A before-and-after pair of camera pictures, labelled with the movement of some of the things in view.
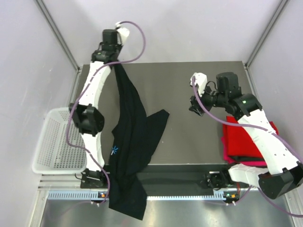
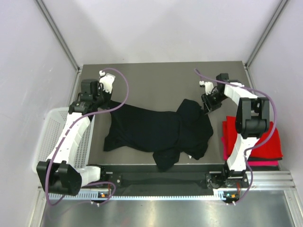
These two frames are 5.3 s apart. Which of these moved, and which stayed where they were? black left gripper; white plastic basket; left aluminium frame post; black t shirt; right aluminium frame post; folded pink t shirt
Moved: black left gripper; black t shirt
Stayed: folded pink t shirt; left aluminium frame post; white plastic basket; right aluminium frame post
